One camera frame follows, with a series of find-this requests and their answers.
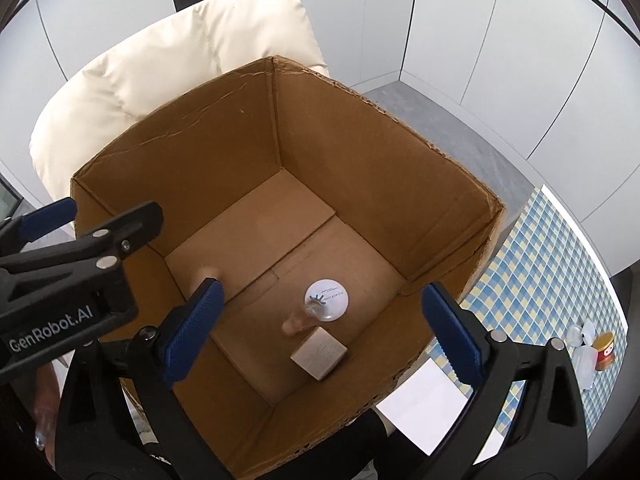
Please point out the brown cardboard box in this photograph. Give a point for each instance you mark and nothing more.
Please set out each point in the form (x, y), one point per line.
(350, 160)

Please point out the blue checkered tablecloth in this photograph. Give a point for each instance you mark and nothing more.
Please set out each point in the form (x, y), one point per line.
(540, 270)

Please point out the clear pinkish bottle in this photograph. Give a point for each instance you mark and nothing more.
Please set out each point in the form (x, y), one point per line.
(295, 324)

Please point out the person's left hand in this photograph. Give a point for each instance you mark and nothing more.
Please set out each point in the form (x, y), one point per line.
(45, 400)

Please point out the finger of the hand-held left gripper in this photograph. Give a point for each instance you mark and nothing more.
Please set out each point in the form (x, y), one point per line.
(45, 220)
(135, 222)

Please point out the person's black trousers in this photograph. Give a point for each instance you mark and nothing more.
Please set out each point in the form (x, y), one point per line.
(395, 455)

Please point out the small white carton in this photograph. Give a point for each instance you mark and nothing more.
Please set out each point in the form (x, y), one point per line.
(320, 352)

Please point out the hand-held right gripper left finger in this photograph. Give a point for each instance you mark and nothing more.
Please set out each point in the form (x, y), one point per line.
(195, 320)

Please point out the round white powder compact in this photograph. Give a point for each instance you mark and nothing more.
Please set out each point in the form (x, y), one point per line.
(332, 297)

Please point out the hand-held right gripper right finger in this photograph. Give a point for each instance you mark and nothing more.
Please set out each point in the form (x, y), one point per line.
(450, 335)

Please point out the tan powder puff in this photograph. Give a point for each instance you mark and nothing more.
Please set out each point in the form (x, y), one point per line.
(209, 272)

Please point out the red gold can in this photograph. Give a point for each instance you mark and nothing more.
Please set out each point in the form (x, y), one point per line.
(605, 355)

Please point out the cream padded armchair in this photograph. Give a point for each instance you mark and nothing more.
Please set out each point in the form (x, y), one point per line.
(150, 75)

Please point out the white table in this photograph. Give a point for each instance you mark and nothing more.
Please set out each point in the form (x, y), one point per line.
(430, 405)

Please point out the white and black small object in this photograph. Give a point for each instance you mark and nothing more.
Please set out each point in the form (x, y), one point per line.
(589, 331)

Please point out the clear plastic case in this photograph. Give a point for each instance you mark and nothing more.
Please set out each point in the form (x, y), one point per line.
(584, 367)

